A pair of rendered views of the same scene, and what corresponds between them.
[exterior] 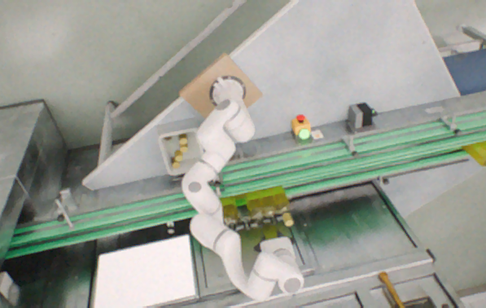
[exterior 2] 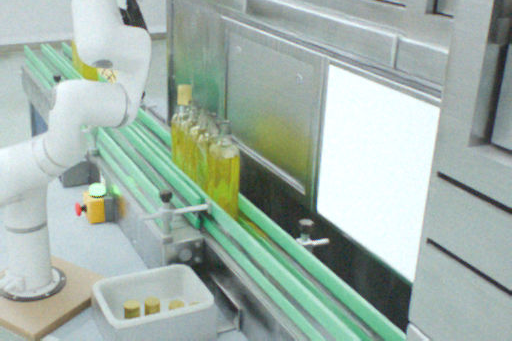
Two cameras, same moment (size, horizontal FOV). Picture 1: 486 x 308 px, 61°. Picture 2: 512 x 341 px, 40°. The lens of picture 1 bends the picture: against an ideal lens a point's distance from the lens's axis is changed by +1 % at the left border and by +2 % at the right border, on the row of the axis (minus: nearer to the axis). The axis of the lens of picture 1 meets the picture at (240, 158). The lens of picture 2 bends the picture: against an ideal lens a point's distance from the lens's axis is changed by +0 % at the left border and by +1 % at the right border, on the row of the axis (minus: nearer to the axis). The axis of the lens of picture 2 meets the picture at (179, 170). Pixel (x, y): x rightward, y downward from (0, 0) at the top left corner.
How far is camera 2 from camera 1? 156 cm
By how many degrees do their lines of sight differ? 55
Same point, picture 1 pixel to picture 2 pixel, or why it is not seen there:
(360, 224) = (191, 66)
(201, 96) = (38, 308)
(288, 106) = (66, 231)
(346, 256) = (209, 24)
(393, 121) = not seen: hidden behind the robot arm
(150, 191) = (265, 317)
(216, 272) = (301, 92)
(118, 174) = not seen: outside the picture
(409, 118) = not seen: hidden behind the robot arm
